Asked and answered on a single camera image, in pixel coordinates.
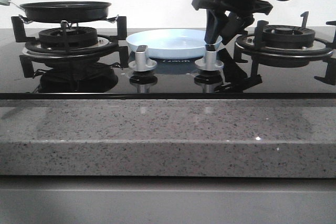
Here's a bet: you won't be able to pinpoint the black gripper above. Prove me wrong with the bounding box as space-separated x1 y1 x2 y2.
192 0 273 45

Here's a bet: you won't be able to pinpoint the light blue plate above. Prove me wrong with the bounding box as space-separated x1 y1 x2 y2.
126 28 223 60

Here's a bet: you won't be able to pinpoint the black frying pan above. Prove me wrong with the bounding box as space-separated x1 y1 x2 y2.
0 0 112 24

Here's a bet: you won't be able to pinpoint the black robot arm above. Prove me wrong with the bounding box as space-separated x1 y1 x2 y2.
192 0 273 45

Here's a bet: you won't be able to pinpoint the right black pan support grate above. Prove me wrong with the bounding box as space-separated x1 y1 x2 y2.
234 12 335 86

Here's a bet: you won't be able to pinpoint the black pan support grate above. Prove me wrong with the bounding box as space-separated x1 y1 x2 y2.
234 12 335 86
12 15 129 82

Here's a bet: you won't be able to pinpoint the right silver stove knob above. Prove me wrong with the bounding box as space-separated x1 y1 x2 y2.
195 44 224 71

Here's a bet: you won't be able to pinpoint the silver stove knob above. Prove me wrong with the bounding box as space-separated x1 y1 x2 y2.
129 45 158 72
195 44 224 71

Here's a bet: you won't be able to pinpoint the right black gas burner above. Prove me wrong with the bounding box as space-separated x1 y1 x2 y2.
234 24 334 61

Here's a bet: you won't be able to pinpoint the black gas burner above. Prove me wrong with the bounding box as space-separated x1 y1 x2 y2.
23 27 118 59
234 24 334 61

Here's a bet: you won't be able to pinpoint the black glass gas hob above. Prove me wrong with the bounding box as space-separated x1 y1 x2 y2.
1 29 335 99

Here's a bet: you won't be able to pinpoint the left silver stove knob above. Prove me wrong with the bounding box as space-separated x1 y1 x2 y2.
129 45 158 72

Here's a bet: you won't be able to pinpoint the left black pan support grate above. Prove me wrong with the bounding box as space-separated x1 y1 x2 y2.
12 15 129 82

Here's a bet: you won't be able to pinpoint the left black gas burner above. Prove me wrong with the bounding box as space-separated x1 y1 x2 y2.
23 27 118 59

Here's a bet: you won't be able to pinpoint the grey cabinet drawer front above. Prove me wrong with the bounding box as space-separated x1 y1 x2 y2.
1 176 335 223

